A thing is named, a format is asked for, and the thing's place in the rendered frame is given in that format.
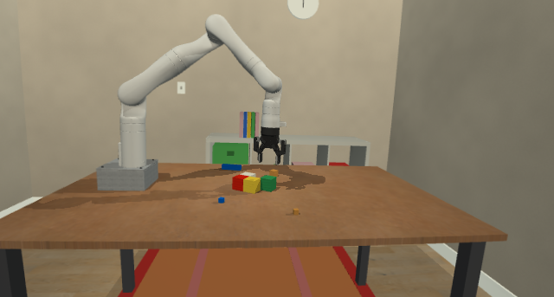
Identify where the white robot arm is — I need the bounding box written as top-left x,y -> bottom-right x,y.
118,15 -> 287,168

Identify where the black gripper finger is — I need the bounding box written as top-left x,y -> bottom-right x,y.
269,139 -> 287,165
254,137 -> 267,163

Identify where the red cube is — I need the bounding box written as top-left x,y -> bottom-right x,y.
232,174 -> 249,191

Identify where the green cube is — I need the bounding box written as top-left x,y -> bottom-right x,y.
260,175 -> 276,192

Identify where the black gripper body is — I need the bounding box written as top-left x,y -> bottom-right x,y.
260,127 -> 280,149

